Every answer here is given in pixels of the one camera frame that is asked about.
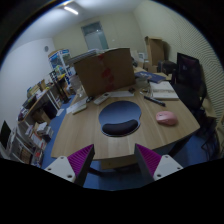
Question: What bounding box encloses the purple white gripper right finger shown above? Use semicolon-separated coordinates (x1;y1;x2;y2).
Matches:
134;144;182;181

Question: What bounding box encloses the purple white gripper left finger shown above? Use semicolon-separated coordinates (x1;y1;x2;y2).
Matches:
45;144;95;186

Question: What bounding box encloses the pink computer mouse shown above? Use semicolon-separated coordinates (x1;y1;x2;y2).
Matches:
156;111;178;126

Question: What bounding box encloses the blue mouse pad wrist rest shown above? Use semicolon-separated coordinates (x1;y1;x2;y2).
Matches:
98;100;141;137

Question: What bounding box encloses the black pen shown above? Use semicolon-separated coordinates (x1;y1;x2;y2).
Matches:
144;96;166;107

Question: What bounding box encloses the white remote control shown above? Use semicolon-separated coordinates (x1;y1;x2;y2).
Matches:
94;93;110;105

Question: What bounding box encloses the wooden bookshelf with clutter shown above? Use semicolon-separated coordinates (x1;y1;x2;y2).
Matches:
7;78;69;166

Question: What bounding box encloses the white open book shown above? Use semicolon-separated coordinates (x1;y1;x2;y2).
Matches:
150;81;179;100

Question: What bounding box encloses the black monitor at left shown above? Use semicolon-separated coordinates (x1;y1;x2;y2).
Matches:
0;122;11;148

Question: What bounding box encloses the white keyboard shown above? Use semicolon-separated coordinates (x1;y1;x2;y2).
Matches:
110;91;134;98

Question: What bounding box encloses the dark blue book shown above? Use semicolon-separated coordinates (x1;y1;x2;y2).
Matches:
135;71;166;84

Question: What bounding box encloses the black office chair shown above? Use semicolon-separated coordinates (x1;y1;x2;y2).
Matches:
172;53;207;113

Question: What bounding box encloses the large brown cardboard box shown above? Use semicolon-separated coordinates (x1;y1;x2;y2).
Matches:
75;48;135;96

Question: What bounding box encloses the tall cardboard box background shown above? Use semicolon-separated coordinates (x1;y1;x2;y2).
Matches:
144;36;164;71

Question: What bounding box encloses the glass door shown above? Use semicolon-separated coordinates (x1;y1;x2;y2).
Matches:
82;22;108;50

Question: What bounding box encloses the ceiling light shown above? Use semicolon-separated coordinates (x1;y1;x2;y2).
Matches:
64;6;79;15

